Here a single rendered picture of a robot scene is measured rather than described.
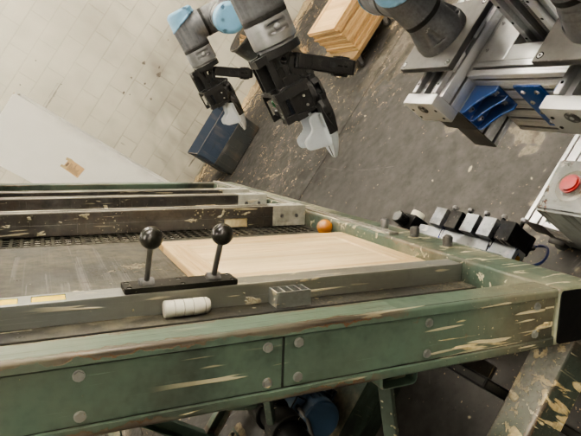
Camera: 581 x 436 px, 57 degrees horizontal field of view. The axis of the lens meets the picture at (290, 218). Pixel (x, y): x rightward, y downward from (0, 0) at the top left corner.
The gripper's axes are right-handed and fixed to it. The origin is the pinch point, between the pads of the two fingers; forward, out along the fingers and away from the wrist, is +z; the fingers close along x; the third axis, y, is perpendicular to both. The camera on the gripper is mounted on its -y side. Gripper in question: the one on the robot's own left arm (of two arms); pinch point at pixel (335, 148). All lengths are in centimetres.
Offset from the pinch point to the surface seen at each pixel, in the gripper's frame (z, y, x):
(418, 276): 36.8, -7.7, -6.3
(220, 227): 2.0, 24.2, -1.0
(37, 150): 9, 87, -413
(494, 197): 99, -103, -108
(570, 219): 32.9, -33.5, 11.5
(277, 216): 40, -2, -84
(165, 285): 6.7, 37.2, -3.6
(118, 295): 3.6, 44.4, -3.3
